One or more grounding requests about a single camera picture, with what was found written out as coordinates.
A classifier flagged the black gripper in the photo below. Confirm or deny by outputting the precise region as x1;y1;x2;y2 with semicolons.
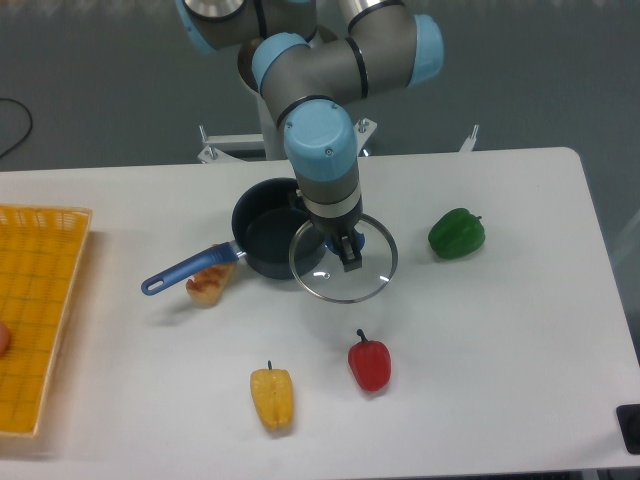
308;212;363;272

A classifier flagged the glass pot lid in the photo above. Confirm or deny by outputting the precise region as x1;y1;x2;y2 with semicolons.
289;214;398;304

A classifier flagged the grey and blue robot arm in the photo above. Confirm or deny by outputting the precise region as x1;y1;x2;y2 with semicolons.
176;1;445;271

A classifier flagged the dark blue saucepan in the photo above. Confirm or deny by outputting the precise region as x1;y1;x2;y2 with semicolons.
141;178;309;296

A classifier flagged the red bell pepper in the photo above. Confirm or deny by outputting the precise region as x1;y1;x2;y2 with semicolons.
347;329;392;393

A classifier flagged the green bell pepper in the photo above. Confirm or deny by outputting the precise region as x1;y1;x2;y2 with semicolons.
427;208;486;260

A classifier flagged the grilled toast slice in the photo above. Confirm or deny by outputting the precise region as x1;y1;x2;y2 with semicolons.
186;262;236;306

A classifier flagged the yellow bell pepper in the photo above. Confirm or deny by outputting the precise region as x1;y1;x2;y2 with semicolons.
250;360;295;431

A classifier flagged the yellow woven basket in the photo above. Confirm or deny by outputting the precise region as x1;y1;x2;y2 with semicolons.
1;204;92;438

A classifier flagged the black device at table edge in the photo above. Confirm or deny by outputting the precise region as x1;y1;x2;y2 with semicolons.
616;404;640;455

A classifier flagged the peach object in basket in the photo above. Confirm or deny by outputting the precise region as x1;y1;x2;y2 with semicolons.
0;322;11;355

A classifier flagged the black cable on floor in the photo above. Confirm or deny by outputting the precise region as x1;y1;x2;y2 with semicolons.
0;97;34;159

